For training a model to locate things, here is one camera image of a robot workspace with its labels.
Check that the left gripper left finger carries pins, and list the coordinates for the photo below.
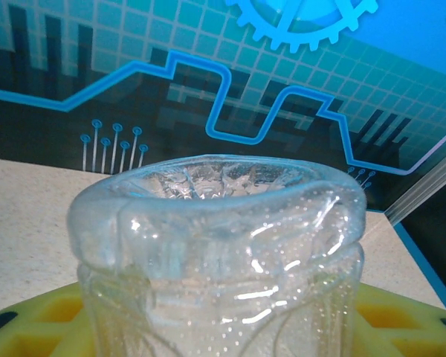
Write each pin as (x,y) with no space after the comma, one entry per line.
(33,327)

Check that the aluminium frame post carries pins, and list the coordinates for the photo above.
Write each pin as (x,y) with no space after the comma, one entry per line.
(427,186)

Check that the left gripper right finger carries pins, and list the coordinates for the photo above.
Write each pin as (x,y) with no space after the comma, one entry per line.
(405,327)

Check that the blue label bottle white cap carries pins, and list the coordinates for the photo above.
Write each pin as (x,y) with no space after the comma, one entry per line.
(215,241)

